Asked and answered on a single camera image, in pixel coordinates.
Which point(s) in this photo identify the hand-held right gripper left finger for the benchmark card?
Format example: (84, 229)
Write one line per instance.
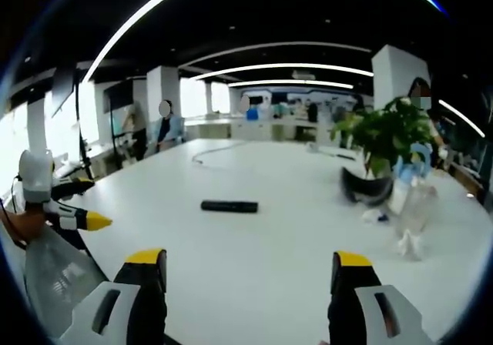
(135, 299)

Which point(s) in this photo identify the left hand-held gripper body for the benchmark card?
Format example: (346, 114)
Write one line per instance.
(36, 175)

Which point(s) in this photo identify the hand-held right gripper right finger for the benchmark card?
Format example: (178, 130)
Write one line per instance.
(358, 302)

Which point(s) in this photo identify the black remote control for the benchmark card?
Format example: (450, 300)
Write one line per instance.
(229, 206)

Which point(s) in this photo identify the person's left hand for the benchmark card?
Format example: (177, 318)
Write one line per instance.
(23, 225)

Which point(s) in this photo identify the black tripod stand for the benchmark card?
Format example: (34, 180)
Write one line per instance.
(82, 129)

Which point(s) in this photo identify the clear plastic bag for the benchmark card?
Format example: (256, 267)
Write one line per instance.
(58, 275)

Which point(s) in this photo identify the clear plastic bottle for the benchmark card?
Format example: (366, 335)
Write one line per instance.
(414, 210)

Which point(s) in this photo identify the black plant pot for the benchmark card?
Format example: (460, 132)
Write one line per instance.
(366, 189)

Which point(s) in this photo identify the green potted plant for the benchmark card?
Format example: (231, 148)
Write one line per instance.
(389, 133)

